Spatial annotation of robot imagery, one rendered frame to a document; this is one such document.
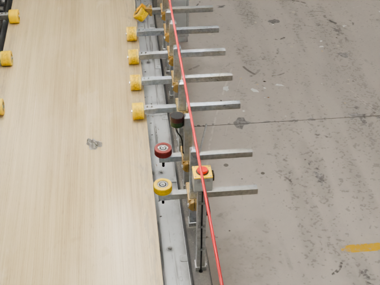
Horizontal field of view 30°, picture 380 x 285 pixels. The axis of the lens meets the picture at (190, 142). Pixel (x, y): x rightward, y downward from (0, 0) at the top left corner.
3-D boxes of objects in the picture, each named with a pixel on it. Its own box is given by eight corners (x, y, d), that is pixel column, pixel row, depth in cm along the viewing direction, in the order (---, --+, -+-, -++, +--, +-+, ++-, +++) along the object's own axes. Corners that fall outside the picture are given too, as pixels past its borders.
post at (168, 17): (172, 81, 419) (171, 8, 389) (172, 84, 416) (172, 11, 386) (166, 81, 418) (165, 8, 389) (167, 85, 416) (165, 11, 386)
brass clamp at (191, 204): (198, 189, 315) (198, 181, 312) (201, 210, 304) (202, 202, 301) (184, 190, 314) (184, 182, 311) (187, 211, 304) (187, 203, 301)
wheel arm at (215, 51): (224, 52, 386) (224, 46, 383) (225, 55, 383) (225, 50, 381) (132, 56, 381) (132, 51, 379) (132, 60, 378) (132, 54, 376)
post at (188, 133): (190, 193, 340) (191, 112, 310) (191, 198, 337) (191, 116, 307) (183, 194, 339) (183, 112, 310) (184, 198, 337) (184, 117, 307)
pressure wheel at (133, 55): (138, 46, 377) (138, 60, 374) (138, 53, 385) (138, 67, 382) (126, 47, 377) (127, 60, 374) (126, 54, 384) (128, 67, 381)
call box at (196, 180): (210, 180, 270) (210, 164, 265) (212, 192, 264) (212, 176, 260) (191, 181, 269) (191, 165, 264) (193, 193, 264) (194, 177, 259)
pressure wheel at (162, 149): (171, 160, 334) (171, 141, 327) (172, 171, 328) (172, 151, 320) (154, 161, 333) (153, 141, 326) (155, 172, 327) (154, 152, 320)
